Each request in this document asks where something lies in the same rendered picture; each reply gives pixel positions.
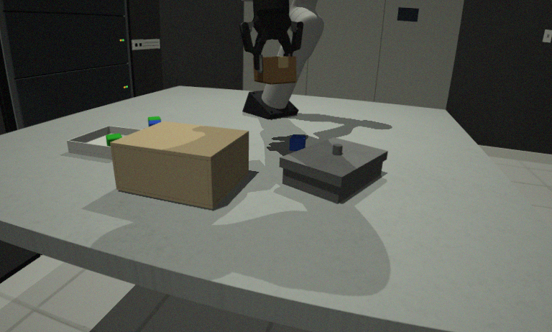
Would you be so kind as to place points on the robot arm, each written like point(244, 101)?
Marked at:
point(278, 95)

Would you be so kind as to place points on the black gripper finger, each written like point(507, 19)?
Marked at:
point(297, 28)
point(246, 28)

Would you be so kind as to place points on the brown cardboard box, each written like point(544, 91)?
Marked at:
point(277, 70)

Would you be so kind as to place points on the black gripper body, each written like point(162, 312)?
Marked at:
point(273, 11)

